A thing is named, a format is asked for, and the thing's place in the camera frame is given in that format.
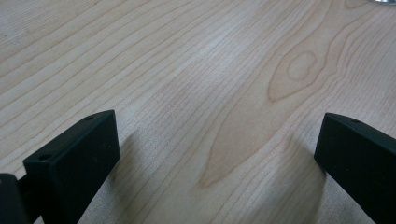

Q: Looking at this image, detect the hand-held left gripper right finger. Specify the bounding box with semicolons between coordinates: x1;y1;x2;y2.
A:
313;112;396;224

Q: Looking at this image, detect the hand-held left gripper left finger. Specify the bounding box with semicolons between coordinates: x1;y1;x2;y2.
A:
17;109;121;224

